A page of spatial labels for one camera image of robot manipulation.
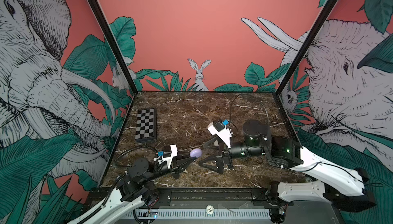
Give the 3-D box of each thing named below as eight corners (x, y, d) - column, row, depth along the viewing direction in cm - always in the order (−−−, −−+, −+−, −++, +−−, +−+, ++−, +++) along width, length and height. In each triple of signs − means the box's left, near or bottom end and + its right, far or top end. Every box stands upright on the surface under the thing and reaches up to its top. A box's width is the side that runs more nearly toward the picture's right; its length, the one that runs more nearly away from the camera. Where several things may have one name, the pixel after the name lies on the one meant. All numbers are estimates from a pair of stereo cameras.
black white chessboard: (136, 144, 94) (134, 141, 91) (138, 113, 110) (137, 109, 106) (156, 140, 96) (155, 137, 93) (156, 110, 112) (154, 106, 108)
